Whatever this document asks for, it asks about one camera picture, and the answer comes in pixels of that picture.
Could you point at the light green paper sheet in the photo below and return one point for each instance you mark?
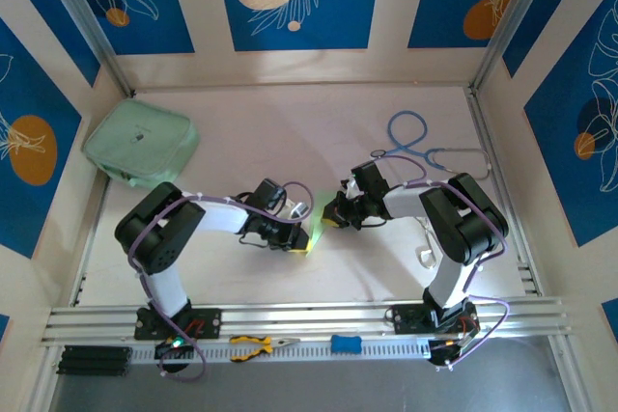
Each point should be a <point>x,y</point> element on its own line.
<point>316,236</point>

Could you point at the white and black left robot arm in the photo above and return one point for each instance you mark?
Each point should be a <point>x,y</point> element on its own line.
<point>222,219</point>

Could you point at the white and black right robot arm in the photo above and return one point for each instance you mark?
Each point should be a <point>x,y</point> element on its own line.
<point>463,224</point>

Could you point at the blue stethoscope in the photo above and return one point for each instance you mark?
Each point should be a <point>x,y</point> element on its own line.
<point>403,144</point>

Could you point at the blue bone-shaped sponge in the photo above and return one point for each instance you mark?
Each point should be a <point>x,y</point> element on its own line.
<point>345,344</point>

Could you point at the mint green zip pouch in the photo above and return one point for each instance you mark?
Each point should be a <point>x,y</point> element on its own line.
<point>140,142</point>

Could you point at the black stacked blocks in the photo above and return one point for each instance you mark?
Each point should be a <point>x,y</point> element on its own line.
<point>94,361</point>

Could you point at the aluminium mounting rail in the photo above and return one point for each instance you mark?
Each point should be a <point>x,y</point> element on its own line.
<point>289,318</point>

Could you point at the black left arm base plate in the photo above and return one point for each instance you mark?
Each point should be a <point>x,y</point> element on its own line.
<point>212,320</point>

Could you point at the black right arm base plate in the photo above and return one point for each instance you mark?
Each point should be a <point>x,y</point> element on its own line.
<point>405,318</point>

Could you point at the aluminium side rail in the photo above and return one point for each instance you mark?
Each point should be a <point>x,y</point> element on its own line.
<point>89,248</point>
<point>487,142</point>

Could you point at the aluminium frame post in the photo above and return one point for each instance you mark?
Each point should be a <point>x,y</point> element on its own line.
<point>514,21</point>
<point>84,21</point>

